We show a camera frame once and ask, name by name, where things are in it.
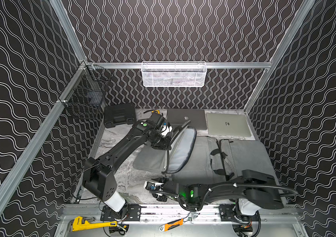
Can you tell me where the silver laptop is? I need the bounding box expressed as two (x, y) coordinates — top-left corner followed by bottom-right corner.
(206, 113), (251, 137)

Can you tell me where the grey zippered laptop bag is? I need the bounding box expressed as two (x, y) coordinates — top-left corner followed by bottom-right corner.
(220, 139), (278, 184)

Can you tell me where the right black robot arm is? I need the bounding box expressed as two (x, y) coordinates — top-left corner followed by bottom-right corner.
(144, 169), (298, 216)

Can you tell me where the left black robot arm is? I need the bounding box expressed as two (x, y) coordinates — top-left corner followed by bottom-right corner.
(82, 113), (172, 213)

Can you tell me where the yellow tape measure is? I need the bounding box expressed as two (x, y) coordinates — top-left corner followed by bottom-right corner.
(143, 109), (161, 114)

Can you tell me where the orange adjustable wrench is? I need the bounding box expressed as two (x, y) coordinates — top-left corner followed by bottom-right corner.
(159, 212), (198, 232)

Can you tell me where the black plastic tool case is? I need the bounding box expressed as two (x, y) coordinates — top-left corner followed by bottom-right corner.
(104, 103), (136, 128)

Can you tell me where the yellow pipe wrench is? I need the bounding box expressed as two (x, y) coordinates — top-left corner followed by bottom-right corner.
(68, 216), (127, 232)

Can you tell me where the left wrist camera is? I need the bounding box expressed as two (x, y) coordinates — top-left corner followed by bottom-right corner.
(161, 123), (173, 137)

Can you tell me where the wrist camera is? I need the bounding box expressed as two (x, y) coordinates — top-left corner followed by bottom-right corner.
(161, 123), (173, 137)
(144, 181), (163, 191)

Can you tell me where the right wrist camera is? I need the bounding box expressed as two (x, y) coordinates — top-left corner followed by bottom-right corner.
(144, 181), (163, 191)

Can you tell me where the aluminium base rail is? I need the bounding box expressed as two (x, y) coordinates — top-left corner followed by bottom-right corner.
(100, 203), (299, 223)

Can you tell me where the white wire mesh basket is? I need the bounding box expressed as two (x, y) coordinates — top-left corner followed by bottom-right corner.
(141, 61), (207, 87)

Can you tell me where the black wire basket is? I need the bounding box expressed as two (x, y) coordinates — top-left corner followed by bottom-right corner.
(62, 61), (114, 120)

